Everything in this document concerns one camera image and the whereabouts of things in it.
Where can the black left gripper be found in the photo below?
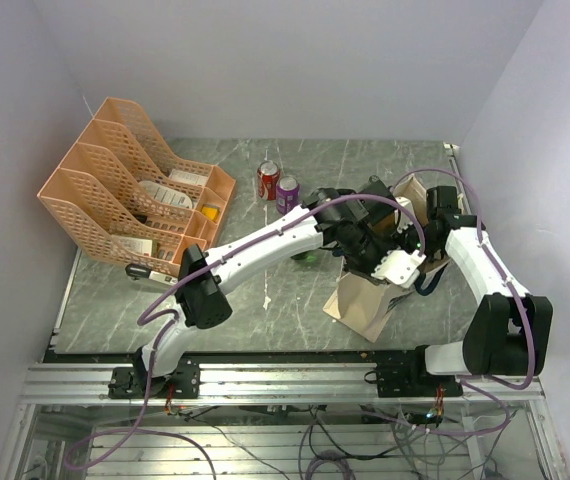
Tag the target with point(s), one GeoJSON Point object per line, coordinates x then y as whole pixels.
{"type": "Point", "coordinates": [367, 272]}

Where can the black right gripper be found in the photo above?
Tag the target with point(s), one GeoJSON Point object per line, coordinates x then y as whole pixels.
{"type": "Point", "coordinates": [427, 254]}

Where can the green Perrier glass bottle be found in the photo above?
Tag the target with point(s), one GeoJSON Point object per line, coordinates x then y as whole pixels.
{"type": "Point", "coordinates": [304, 257]}

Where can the cream canvas tote bag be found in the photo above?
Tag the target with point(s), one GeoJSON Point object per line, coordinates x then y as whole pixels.
{"type": "Point", "coordinates": [362, 306]}

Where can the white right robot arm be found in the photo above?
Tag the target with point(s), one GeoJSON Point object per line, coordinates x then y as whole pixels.
{"type": "Point", "coordinates": [509, 333]}

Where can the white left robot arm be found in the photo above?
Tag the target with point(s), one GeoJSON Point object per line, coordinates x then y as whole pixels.
{"type": "Point", "coordinates": [353, 223]}

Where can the purple Fanta can rear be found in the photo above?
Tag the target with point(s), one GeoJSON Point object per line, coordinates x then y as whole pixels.
{"type": "Point", "coordinates": [287, 192]}

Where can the red cola can rear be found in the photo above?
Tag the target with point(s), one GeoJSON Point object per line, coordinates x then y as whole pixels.
{"type": "Point", "coordinates": [268, 175]}

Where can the yellow sticky note block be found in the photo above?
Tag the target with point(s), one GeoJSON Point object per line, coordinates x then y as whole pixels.
{"type": "Point", "coordinates": [210, 211]}

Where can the white box rear slot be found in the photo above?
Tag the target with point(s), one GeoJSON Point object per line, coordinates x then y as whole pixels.
{"type": "Point", "coordinates": [189, 178]}

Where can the white box slot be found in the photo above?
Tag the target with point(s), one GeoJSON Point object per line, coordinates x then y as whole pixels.
{"type": "Point", "coordinates": [139, 246]}
{"type": "Point", "coordinates": [189, 178]}

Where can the white oval blister pack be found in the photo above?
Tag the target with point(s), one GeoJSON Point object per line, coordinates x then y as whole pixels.
{"type": "Point", "coordinates": [166, 195]}

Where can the white box front slot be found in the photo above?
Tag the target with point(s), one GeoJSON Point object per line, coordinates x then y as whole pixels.
{"type": "Point", "coordinates": [139, 246]}

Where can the black grey stapler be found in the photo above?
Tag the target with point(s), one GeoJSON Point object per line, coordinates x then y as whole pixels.
{"type": "Point", "coordinates": [139, 272]}

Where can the pink plastic file organizer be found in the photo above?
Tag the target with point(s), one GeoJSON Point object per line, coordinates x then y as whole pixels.
{"type": "Point", "coordinates": [94, 192]}

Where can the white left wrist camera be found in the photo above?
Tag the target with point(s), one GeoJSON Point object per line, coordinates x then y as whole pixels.
{"type": "Point", "coordinates": [399, 268]}

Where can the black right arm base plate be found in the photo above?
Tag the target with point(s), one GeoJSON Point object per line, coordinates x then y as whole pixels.
{"type": "Point", "coordinates": [406, 381]}

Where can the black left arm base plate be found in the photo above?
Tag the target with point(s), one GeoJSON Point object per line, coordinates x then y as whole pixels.
{"type": "Point", "coordinates": [129, 383]}

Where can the aluminium mounting rail frame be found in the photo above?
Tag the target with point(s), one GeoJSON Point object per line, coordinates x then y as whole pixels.
{"type": "Point", "coordinates": [87, 384]}

